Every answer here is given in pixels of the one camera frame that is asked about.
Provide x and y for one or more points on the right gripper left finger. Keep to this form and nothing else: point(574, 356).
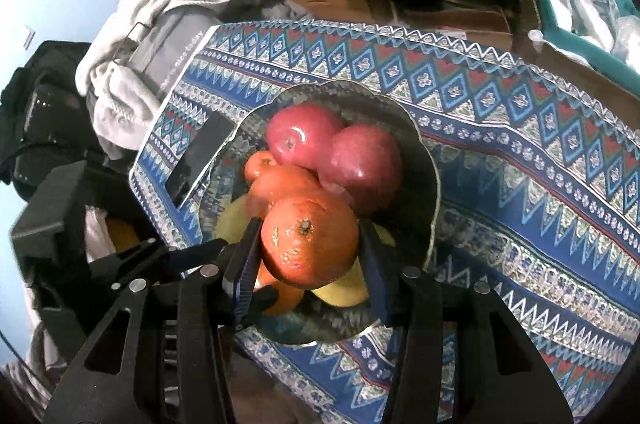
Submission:
point(156, 356)

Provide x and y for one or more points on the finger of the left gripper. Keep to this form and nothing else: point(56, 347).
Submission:
point(154, 261)
point(262, 298)

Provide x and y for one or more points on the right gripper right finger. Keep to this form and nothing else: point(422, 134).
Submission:
point(499, 375)

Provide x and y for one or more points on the large orange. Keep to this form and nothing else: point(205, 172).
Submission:
point(284, 297)
point(277, 183)

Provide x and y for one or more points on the small orange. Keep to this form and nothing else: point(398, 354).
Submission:
point(309, 239)
point(258, 164)

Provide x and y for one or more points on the red apple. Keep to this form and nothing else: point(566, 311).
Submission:
point(363, 164)
point(297, 135)

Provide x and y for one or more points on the black bag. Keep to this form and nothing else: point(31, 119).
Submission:
point(45, 123)

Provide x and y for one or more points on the black smartphone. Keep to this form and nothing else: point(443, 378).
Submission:
point(198, 149)

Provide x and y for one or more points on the clear glass bowl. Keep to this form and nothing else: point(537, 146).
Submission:
point(410, 216)

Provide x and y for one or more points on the pile of grey clothes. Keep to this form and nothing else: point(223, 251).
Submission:
point(139, 53)

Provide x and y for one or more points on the teal cardboard box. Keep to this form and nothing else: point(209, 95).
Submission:
point(621, 65)

